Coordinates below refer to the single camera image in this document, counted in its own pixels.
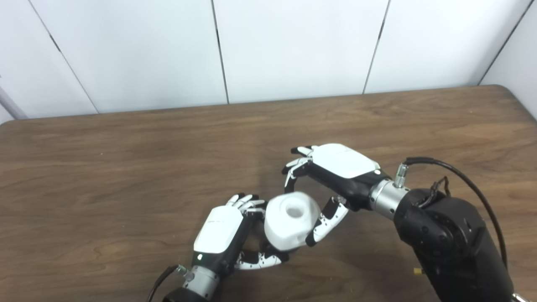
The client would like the white and black right hand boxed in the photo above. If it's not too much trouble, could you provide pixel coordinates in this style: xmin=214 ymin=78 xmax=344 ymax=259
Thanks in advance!
xmin=282 ymin=143 xmax=409 ymax=247

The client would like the white and black left hand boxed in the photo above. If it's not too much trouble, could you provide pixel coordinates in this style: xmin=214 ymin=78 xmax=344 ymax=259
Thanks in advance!
xmin=182 ymin=193 xmax=290 ymax=300

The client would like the round white piece with holes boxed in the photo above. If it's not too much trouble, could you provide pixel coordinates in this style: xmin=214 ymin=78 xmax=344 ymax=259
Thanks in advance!
xmin=264 ymin=192 xmax=321 ymax=252

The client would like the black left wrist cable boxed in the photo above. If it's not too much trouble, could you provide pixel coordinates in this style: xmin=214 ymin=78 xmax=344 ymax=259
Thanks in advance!
xmin=147 ymin=265 xmax=188 ymax=302

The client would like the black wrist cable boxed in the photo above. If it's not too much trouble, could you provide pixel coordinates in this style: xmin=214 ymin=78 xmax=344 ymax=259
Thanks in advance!
xmin=147 ymin=265 xmax=188 ymax=302
xmin=394 ymin=157 xmax=508 ymax=269

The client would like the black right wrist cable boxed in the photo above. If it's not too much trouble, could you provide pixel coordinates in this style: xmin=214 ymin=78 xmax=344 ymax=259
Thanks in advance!
xmin=394 ymin=157 xmax=508 ymax=269

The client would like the grey wall corner strip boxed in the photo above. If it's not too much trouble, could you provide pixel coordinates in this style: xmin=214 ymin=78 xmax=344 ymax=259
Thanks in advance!
xmin=0 ymin=86 xmax=28 ymax=120

